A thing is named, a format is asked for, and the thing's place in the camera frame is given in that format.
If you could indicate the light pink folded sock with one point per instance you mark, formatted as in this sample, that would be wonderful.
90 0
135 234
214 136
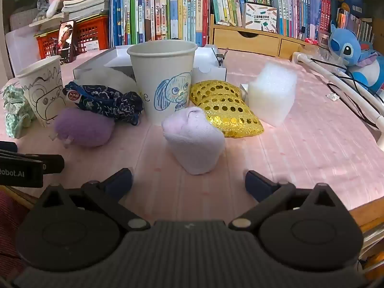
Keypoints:
195 141

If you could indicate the white cardboard box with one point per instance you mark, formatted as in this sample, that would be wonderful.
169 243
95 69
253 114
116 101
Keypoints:
118 55

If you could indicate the black binder clip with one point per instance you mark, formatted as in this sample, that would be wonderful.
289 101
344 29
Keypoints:
220 58

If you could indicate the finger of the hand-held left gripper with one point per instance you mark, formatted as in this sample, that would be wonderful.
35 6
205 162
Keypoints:
54 164

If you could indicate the translucent plastic bin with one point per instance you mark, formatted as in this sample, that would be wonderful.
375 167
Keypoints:
21 51

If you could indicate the white foam block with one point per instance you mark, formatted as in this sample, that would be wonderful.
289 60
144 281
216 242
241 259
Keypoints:
271 93

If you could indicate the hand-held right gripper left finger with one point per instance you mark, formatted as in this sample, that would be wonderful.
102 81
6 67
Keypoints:
120 181

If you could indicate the gold sequin pouch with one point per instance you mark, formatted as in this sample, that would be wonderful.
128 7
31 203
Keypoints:
228 111

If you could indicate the small paper cup black drawing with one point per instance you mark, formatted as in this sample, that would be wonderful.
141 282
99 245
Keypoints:
42 96

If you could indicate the pencil print white box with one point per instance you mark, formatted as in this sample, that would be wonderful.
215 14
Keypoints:
259 18

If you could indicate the white lamp tube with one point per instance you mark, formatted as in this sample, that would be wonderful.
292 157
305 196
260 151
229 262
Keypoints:
330 75

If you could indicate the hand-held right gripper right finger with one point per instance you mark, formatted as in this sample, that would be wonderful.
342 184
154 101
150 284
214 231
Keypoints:
258 183

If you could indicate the blue patterned cloth pouch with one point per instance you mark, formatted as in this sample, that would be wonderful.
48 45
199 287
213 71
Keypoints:
102 99

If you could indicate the purple fluffy pouch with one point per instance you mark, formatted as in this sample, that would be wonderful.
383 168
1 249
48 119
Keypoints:
84 127

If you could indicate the stack of flat books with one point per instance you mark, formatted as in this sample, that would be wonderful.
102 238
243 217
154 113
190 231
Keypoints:
84 4

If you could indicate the blue cartoon plush toy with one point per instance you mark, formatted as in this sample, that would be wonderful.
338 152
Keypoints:
345 48

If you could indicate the white paper scrap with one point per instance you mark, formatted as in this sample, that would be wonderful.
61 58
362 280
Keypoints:
332 97

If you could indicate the large paper cup blue drawing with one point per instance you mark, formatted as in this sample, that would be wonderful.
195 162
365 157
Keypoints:
162 75

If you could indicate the wooden drawer organizer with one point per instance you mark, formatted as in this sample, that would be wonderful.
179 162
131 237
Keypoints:
249 40

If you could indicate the red plastic basket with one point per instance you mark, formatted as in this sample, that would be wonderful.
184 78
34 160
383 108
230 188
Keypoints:
90 33

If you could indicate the dark photo print tin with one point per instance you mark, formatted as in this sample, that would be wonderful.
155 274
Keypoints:
66 40

